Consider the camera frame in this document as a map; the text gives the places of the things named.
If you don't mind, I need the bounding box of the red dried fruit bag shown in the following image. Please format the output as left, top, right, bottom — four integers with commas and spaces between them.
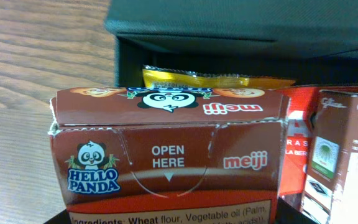
277, 86, 358, 196

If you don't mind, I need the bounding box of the brown white small carton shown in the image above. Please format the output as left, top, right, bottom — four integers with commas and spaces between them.
301, 90, 358, 224

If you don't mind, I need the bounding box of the yellow snack bag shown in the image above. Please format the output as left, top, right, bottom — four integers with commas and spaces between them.
142, 65, 295, 89

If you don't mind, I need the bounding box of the orange red cardboard box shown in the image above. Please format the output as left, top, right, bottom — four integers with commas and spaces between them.
48, 87, 290, 224

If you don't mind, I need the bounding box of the black gift box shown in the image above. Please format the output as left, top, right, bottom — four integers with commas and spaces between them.
104, 0, 358, 86

